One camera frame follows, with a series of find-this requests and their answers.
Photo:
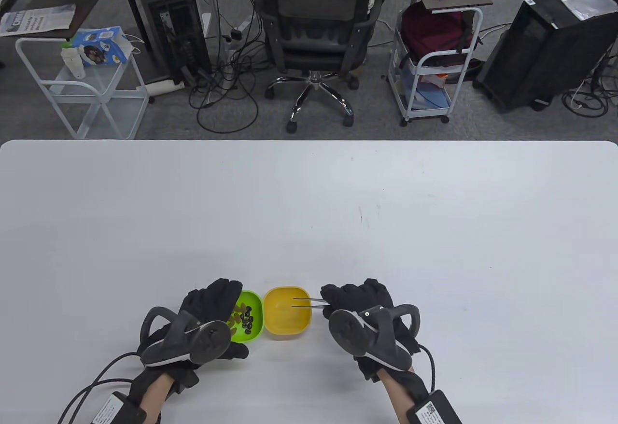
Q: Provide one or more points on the person's left hand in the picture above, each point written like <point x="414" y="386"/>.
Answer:
<point x="212" y="298"/>

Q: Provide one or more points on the person's right hand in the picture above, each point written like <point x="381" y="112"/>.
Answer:
<point x="362" y="296"/>

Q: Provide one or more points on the grey hand controller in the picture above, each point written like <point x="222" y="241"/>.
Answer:
<point x="207" y="344"/>
<point x="347" y="334"/>

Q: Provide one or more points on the green plastic dish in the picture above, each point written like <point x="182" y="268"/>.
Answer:
<point x="258" y="308"/>

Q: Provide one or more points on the metal tweezers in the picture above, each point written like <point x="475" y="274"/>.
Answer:
<point x="314" y="300"/>

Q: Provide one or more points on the yellow small dish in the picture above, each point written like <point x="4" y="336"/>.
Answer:
<point x="287" y="322"/>

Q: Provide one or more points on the person's right forearm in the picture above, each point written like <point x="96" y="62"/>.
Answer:
<point x="398" y="395"/>

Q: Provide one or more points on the person's left forearm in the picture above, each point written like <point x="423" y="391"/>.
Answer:
<point x="157" y="395"/>

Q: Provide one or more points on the black wrist sensor box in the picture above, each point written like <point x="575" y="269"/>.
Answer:
<point x="434" y="409"/>
<point x="108" y="412"/>

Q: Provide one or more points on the white metal trolley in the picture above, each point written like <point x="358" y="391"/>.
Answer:
<point x="406" y="100"/>

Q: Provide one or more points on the blue folded cloth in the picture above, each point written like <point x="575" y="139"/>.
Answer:
<point x="432" y="98"/>

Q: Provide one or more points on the white translucent shelf cart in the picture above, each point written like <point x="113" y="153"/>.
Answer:
<point x="111" y="110"/>

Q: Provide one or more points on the white power strip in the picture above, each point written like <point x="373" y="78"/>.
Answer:
<point x="161" y="87"/>

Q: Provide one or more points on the black open computer tower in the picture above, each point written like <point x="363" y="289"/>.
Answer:
<point x="176" y="33"/>

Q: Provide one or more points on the white plastic bottle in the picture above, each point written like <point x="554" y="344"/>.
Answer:
<point x="75" y="64"/>

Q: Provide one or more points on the maroon bag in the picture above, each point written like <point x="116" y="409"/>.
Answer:
<point x="429" y="33"/>

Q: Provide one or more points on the blue printed box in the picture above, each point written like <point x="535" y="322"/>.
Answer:
<point x="104" y="42"/>

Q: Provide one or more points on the black glossy computer tower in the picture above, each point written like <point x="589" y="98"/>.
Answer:
<point x="540" y="57"/>

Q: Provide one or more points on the folded newspaper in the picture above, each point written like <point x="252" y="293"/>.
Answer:
<point x="38" y="19"/>

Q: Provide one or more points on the clear plastic bag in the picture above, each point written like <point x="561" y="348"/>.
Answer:
<point x="586" y="4"/>

